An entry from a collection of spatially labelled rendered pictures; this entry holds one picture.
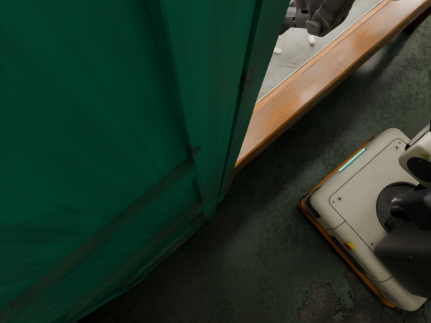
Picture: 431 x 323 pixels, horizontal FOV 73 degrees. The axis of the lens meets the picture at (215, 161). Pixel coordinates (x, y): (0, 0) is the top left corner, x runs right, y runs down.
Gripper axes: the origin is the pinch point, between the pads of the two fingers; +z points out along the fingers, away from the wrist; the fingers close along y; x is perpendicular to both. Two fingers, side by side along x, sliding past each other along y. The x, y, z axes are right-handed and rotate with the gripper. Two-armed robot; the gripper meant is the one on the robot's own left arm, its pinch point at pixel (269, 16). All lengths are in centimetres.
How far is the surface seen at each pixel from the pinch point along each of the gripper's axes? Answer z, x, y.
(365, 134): 7, 101, -46
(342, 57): -16.4, 20.9, -11.8
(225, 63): -67, -30, 54
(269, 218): 9, 98, 32
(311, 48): -6.8, 16.4, -8.1
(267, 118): -15.7, 20.0, 23.6
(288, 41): -1.0, 11.8, -4.2
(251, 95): -62, -24, 51
